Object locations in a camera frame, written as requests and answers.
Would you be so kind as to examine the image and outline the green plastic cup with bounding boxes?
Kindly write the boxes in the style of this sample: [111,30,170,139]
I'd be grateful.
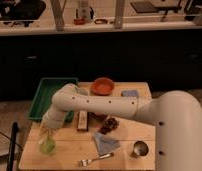
[39,138,56,155]

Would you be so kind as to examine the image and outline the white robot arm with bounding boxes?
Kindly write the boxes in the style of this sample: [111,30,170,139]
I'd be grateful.
[42,84,202,171]

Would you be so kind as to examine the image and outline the metal cup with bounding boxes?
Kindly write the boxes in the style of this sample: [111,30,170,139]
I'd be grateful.
[132,141,149,158]

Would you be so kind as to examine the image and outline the green plastic tray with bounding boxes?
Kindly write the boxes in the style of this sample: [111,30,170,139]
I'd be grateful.
[28,77,78,122]

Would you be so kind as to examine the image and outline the black pole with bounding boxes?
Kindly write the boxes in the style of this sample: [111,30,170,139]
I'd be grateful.
[6,122,18,171]

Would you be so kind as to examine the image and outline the wooden block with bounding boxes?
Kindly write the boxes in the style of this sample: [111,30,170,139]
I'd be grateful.
[77,111,88,131]

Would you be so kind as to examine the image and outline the silver fork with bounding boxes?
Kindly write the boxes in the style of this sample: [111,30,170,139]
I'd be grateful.
[78,152,114,167]

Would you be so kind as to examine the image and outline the blue folded cloth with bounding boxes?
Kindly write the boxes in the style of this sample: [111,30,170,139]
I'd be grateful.
[93,132,120,155]

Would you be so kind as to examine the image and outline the dark grape bunch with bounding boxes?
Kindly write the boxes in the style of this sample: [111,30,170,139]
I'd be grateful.
[99,117,119,135]

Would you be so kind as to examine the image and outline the orange bowl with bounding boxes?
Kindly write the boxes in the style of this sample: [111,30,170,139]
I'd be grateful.
[90,77,114,95]

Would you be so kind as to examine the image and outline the blue sponge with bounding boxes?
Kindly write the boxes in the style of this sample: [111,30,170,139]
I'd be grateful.
[121,90,139,98]

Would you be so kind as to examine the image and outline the red bowl on shelf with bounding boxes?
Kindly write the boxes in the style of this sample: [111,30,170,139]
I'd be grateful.
[74,18,86,25]

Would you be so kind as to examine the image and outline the black office chair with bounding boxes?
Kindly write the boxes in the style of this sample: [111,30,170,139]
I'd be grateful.
[0,0,46,27]

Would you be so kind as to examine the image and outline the white bottle on shelf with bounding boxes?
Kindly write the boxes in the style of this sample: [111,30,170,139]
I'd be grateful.
[78,0,91,23]

